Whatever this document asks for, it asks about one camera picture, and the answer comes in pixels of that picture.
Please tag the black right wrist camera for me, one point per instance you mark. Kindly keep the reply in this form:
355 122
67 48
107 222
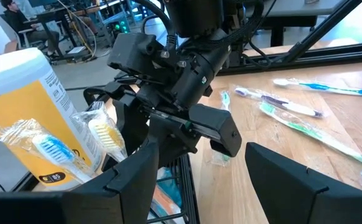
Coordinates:
131 53

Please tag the white chair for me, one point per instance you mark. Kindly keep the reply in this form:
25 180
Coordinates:
24 35

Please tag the person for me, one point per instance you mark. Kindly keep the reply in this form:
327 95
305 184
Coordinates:
16 21

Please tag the green white toothbrush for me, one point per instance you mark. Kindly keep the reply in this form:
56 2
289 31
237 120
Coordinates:
302 129
225 99

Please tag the blue white toothbrush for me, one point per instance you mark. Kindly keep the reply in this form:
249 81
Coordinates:
324 87
53 149

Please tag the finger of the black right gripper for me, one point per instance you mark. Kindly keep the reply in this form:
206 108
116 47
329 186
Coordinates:
134 118
227 133

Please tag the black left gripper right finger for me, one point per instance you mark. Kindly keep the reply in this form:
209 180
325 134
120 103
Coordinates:
293 199

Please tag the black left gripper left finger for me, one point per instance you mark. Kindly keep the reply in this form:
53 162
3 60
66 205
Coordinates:
122 202

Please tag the black workbench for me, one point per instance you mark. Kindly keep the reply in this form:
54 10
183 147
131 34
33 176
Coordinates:
48 15

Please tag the purple white toothbrush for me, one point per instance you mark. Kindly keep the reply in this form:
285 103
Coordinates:
277 101

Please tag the yellow white wipes canister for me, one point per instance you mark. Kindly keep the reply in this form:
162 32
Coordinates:
19 102

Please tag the computer with green lights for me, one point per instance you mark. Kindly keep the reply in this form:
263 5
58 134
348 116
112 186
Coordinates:
120 28

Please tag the orange white toothbrush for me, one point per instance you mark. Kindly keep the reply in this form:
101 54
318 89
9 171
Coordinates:
106 135

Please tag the black aluminium table frame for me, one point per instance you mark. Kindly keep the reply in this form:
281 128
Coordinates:
324 51

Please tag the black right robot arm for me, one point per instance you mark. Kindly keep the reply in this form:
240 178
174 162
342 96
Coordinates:
196 15

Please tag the black desk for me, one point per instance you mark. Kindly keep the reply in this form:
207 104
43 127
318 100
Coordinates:
293 23

